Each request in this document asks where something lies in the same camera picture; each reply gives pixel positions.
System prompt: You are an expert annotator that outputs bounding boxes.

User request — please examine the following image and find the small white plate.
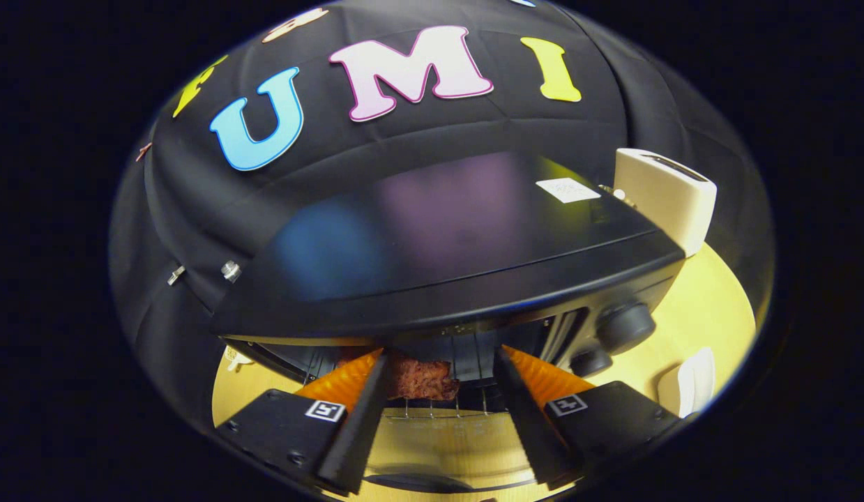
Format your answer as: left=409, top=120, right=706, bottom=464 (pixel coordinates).
left=657, top=347, right=716, bottom=419

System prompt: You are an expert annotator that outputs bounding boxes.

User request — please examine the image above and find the black backdrop cloth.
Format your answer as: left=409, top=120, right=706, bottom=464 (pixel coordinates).
left=109, top=0, right=774, bottom=419

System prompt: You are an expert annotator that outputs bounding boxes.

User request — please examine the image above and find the red meat slice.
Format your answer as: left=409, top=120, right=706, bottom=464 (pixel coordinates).
left=334, top=347, right=460, bottom=402

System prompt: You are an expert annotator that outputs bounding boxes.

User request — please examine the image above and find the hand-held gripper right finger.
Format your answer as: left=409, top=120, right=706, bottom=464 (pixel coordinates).
left=493, top=344, right=684, bottom=489

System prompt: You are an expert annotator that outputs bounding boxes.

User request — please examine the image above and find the white toaster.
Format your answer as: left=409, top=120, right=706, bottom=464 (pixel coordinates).
left=613, top=148, right=718, bottom=257

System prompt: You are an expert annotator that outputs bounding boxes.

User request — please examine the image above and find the black toaster oven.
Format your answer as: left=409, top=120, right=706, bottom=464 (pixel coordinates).
left=210, top=152, right=686, bottom=493

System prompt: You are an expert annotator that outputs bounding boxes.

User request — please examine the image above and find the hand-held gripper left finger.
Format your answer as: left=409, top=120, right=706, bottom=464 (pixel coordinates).
left=215, top=347, right=388, bottom=497

